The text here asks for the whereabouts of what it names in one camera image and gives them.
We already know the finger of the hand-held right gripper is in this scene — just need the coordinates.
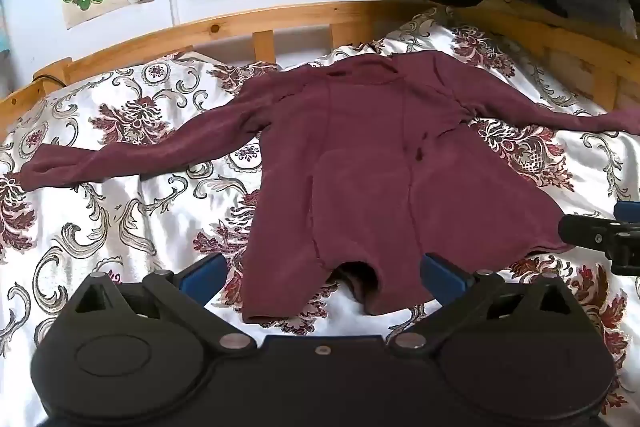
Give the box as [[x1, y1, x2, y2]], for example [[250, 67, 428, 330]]
[[614, 201, 640, 223], [558, 214, 640, 278]]

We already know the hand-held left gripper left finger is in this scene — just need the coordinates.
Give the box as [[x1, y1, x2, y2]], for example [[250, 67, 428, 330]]
[[67, 253, 258, 354]]

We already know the black cable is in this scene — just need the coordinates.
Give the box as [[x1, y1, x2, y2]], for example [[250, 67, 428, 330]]
[[31, 73, 69, 88]]

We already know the maroon long-sleeve sweater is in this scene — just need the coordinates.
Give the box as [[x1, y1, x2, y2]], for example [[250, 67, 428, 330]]
[[20, 53, 640, 324]]

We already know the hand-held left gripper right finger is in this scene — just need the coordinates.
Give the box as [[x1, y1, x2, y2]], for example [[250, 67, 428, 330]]
[[387, 252, 581, 354]]

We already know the white floral satin blanket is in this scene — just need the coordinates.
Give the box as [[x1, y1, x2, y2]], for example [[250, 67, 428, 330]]
[[0, 7, 640, 427]]

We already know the wooden bed frame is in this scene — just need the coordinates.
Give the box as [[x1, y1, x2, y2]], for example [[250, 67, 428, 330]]
[[0, 1, 640, 128]]

